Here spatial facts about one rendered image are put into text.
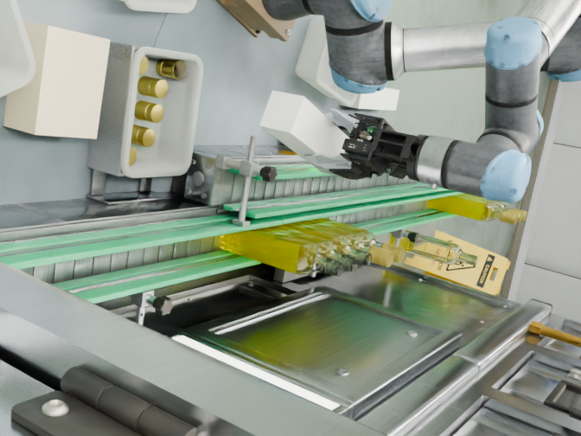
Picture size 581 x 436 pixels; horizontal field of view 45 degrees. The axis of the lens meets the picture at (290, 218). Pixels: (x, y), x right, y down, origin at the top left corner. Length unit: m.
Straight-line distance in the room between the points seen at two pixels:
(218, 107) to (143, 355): 1.28
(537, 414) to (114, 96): 0.89
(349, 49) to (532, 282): 6.08
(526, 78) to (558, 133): 6.13
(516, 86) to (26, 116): 0.72
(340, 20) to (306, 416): 1.19
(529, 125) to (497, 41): 0.14
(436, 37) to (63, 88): 0.71
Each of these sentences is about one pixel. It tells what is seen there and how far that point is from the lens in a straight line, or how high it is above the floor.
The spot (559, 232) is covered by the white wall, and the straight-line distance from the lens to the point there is 7.23.
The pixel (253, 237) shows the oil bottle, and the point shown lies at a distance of 1.36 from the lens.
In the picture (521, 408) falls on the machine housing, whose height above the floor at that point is 1.50.
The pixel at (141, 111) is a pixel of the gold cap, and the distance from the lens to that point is 1.31.
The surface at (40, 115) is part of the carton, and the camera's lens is 1.13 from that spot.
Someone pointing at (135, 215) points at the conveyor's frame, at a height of 0.88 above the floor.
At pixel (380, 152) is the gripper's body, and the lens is 1.09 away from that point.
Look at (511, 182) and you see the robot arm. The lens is 1.03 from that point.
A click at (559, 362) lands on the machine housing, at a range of 1.59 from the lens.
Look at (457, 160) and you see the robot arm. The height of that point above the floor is 1.36.
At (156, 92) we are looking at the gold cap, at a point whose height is 0.81.
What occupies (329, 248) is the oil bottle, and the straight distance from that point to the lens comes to 1.36.
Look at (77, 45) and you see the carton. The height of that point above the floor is 0.82.
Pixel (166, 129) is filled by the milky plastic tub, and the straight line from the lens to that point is 1.38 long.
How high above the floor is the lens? 1.71
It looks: 31 degrees down
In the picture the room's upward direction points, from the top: 106 degrees clockwise
